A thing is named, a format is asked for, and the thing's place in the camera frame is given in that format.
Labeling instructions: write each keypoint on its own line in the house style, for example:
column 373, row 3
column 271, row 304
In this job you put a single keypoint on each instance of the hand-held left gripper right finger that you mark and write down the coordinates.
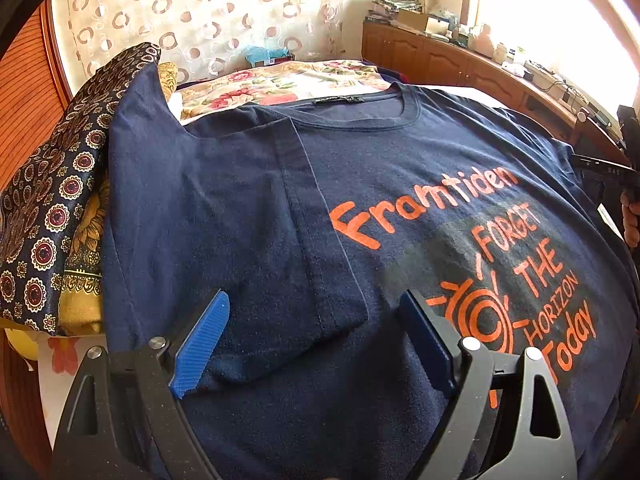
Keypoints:
column 425, row 340

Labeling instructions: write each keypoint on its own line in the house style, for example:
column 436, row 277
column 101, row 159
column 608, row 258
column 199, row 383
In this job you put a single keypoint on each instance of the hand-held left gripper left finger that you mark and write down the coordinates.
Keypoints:
column 200, row 345

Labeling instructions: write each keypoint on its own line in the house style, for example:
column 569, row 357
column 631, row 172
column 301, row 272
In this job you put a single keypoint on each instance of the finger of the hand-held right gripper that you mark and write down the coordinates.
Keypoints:
column 600, row 167

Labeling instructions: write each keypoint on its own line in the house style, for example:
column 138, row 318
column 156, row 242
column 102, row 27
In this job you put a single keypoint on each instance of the navy printed t-shirt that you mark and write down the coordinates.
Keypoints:
column 250, row 200

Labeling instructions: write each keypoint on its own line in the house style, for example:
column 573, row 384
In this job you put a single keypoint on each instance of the person's right hand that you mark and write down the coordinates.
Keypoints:
column 631, row 220

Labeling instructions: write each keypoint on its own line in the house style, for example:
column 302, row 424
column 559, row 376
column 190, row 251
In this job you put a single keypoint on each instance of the white power strip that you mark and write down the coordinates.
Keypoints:
column 542, row 74

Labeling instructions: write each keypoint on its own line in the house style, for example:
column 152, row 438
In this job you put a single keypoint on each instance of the yellow patterned cloth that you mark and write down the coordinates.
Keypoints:
column 82, row 280

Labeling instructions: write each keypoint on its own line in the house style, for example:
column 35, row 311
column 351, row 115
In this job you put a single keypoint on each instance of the window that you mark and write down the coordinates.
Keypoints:
column 550, row 5

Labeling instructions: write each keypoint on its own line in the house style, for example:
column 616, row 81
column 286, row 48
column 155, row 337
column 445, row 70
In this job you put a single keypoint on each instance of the wooden cabinet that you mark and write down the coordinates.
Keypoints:
column 430, row 60

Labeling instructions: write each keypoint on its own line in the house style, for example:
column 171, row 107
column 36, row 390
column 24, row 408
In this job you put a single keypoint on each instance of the navy medallion patterned cloth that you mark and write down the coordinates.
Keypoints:
column 55, row 185

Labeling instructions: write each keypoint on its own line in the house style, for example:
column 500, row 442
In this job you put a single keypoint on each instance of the cardboard box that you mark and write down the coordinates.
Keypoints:
column 412, row 20

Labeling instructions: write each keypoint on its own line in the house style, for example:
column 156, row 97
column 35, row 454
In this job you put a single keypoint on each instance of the stack of papers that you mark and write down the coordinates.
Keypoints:
column 395, row 6

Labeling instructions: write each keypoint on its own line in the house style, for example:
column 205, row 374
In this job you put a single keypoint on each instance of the floral blanket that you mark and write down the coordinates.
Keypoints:
column 260, row 85

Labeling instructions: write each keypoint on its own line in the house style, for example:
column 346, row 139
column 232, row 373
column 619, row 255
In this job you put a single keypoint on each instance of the wooden louvered wardrobe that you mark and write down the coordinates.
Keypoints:
column 25, row 110

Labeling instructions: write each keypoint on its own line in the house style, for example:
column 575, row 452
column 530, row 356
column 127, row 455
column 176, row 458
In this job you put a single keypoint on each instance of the blue plastic bag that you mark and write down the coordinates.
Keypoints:
column 265, row 53

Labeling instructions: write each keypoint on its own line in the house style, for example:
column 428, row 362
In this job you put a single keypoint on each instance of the circle patterned curtain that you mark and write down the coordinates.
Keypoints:
column 200, row 10

